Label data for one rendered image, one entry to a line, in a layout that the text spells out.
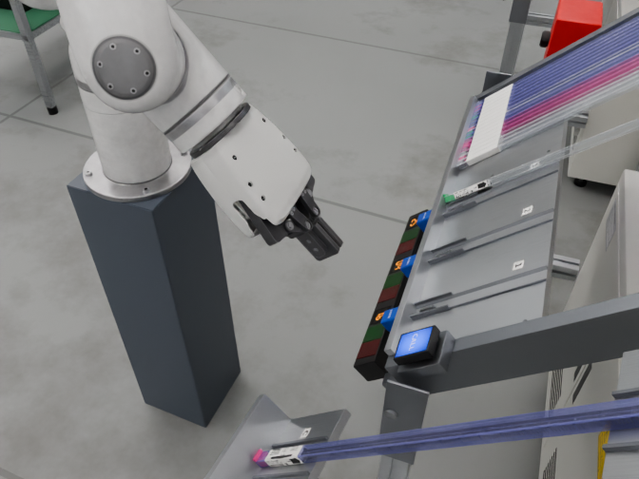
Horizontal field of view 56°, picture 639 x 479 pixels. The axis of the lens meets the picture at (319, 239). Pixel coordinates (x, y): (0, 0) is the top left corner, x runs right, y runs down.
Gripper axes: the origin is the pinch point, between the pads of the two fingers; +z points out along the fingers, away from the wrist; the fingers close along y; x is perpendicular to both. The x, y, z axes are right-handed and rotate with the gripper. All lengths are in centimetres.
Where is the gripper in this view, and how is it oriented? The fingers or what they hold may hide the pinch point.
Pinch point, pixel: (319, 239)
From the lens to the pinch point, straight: 63.8
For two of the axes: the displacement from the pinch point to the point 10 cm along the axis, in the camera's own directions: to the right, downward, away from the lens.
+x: 7.0, -3.2, -6.4
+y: -3.4, 6.5, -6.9
